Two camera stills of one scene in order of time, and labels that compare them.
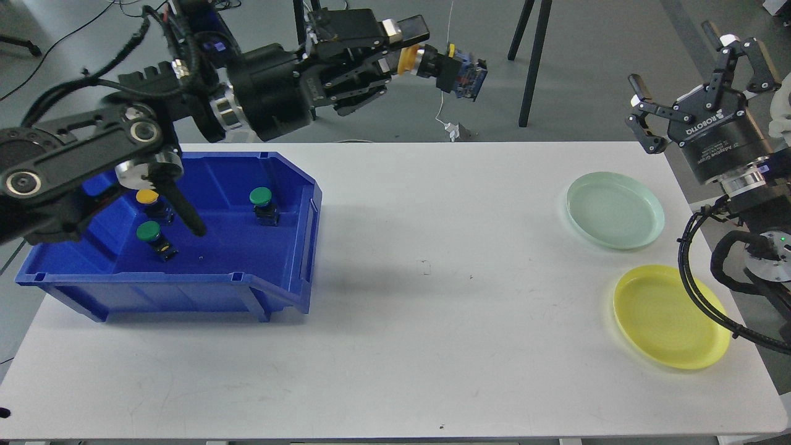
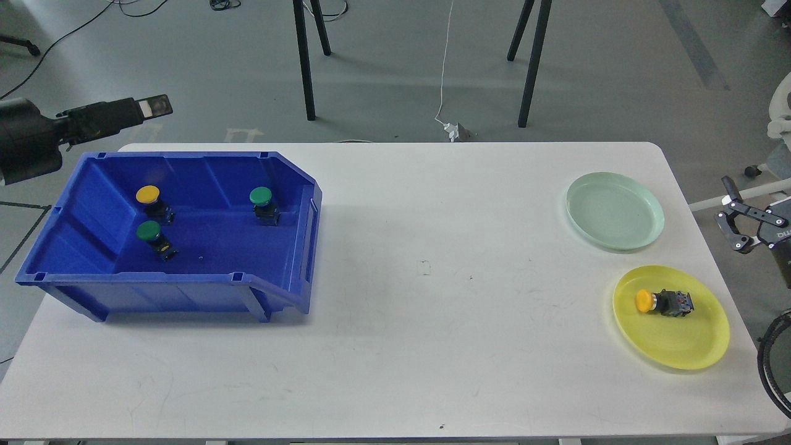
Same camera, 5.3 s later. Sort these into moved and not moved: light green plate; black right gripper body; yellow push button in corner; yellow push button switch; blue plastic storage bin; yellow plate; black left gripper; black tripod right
Moved: black left gripper; yellow push button switch; black right gripper body
Not moved: blue plastic storage bin; yellow plate; yellow push button in corner; light green plate; black tripod right
